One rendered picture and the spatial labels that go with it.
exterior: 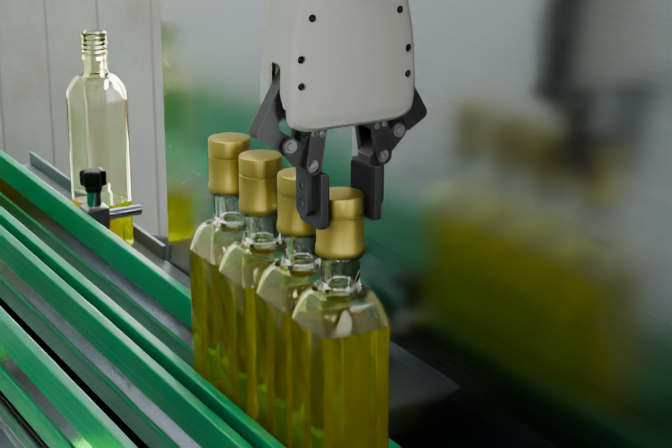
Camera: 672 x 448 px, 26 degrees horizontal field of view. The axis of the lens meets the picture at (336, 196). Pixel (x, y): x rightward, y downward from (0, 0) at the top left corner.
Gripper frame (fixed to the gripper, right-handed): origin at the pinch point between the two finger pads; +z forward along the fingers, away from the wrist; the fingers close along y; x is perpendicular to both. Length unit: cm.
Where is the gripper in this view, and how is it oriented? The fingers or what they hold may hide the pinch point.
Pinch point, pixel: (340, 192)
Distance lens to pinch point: 101.8
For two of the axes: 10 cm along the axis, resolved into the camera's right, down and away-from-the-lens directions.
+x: 4.9, 2.6, -8.3
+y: -8.7, 1.5, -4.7
